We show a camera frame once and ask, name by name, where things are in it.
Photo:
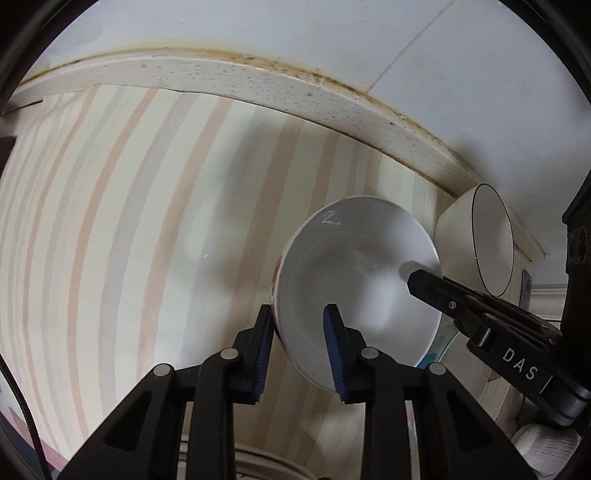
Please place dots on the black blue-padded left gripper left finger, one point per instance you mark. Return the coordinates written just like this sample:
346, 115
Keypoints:
236, 375

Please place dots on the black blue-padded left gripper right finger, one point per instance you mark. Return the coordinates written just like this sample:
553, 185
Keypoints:
368, 376

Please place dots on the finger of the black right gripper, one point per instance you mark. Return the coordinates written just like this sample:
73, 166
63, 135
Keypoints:
476, 314

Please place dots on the white bowl with black rim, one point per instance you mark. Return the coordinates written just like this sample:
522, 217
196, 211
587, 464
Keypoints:
475, 243

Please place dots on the white bowl with red pattern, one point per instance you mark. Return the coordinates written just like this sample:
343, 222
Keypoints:
357, 253

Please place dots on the striped pastel table mat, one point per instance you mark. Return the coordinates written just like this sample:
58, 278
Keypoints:
141, 226

